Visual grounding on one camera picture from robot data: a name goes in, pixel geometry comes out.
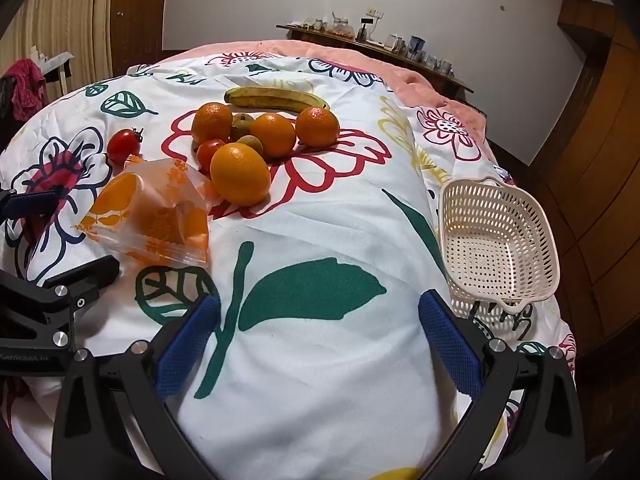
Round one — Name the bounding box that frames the pink blanket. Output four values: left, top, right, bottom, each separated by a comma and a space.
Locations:
127, 39, 488, 148

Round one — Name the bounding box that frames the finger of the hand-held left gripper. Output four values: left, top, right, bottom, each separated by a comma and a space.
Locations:
0, 189, 59, 222
0, 255, 121, 352

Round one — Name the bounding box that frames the yellow banana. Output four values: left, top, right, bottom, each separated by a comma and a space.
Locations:
223, 86, 331, 114

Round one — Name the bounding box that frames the orange printed plastic bag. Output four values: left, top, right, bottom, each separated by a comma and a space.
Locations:
75, 157, 211, 268

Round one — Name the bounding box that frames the brown wooden door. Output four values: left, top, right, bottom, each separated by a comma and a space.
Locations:
110, 0, 172, 77

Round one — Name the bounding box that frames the pink cloth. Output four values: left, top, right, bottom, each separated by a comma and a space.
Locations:
11, 58, 47, 121

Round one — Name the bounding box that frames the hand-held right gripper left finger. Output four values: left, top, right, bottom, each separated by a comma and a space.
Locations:
50, 294, 223, 480

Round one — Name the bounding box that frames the wooden headboard shelf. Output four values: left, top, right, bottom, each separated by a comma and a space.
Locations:
276, 24, 474, 93

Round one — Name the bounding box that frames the large orange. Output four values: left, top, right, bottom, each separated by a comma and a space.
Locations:
209, 143, 271, 207

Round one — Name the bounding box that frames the white side table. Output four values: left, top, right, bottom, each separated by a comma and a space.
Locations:
30, 50, 74, 96

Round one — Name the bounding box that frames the beige curtain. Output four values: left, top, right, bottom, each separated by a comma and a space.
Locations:
0, 0, 117, 103

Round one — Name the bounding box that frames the red tomato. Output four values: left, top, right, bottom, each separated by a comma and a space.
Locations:
196, 138, 227, 172
106, 128, 144, 166

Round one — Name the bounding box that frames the white floral blanket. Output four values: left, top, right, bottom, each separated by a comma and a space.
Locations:
0, 52, 578, 480

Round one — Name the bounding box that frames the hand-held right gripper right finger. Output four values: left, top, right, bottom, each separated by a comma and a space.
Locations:
415, 289, 586, 480

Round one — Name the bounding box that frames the cream plastic basket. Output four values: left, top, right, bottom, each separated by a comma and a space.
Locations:
438, 177, 561, 314

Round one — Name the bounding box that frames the brown wooden wardrobe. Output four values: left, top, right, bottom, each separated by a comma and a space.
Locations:
530, 0, 640, 361

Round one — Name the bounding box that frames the brown kiwi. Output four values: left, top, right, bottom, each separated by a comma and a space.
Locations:
229, 112, 257, 143
235, 134, 264, 157

